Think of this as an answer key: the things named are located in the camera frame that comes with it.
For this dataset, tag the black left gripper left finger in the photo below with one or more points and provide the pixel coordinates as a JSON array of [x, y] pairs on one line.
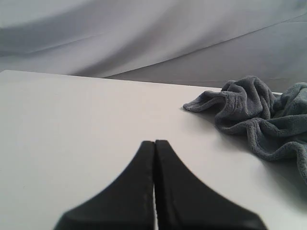
[[126, 204]]

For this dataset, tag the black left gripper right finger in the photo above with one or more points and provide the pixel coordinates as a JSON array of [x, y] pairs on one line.
[[184, 202]]

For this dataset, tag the grey blue fleece towel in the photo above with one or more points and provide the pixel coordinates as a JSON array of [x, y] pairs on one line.
[[275, 125]]

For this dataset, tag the grey fabric backdrop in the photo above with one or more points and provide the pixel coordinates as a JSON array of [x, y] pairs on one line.
[[193, 42]]

